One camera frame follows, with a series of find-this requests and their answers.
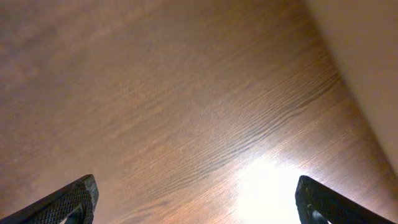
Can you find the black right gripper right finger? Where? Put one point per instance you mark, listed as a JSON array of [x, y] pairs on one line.
[[316, 203]]

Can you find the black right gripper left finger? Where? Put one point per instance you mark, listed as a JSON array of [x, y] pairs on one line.
[[73, 203]]

